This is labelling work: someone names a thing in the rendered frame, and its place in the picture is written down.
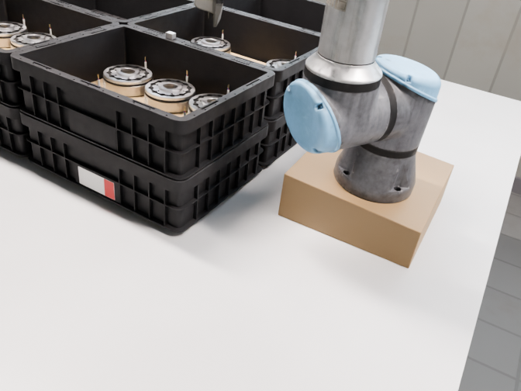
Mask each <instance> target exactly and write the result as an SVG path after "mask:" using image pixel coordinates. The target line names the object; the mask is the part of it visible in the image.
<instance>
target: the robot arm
mask: <svg viewBox="0 0 521 391"><path fill-rule="evenodd" d="M223 2H224V0H195V1H194V4H195V7H196V8H197V9H201V10H204V11H207V12H208V14H209V19H211V18H212V17H213V27H217V25H218V23H219V21H220V19H221V15H222V11H223ZM388 3H389V0H326V6H325V11H324V16H323V24H322V29H321V33H320V38H319V47H318V50H317V51H316V52H315V53H314V54H312V55H311V56H310V57H308V58H307V59H306V61H305V70H304V74H303V78H300V79H296V80H295V81H293V82H292V83H291V84H290V85H289V86H288V87H287V88H286V91H285V96H284V113H285V119H286V123H287V125H288V128H289V130H290V133H291V134H292V136H293V138H294V139H295V141H296V142H297V144H298V145H299V146H300V147H301V148H303V149H304V150H306V151H308V152H309V153H313V154H321V153H326V152H330V153H334V152H337V151H338V150H342V149H343V150H342V151H341V153H340V154H339V156H338V158H337V159H336V163H335V167H334V170H333V173H334V177H335V179H336V180H337V182H338V183H339V184H340V186H341V187H342V188H344V189H345V190H346V191H348V192H349V193H350V194H352V195H354V196H356V197H358V198H360V199H364V200H367V201H369V202H376V203H383V204H391V203H397V202H401V201H404V200H406V199H407V198H409V197H410V195H411V194H412V190H413V188H414V186H415V183H416V152H417V150H418V148H419V145H420V142H421V139H422V138H423V134H424V132H425V129H426V126H427V123H428V122H429V119H430V116H431V113H432V111H433V107H434V106H435V103H436V102H437V101H438V98H437V96H438V94H439V91H440V87H441V81H440V77H439V76H438V75H437V73H436V72H434V71H433V70H431V69H430V68H428V67H427V66H425V65H423V64H421V63H419V62H416V61H413V60H410V59H408V58H405V57H400V56H396V55H391V54H381V55H378V56H377V57H376V55H377V52H378V46H379V43H380V39H381V33H382V30H383V26H384V23H385V17H386V13H387V10H388Z"/></svg>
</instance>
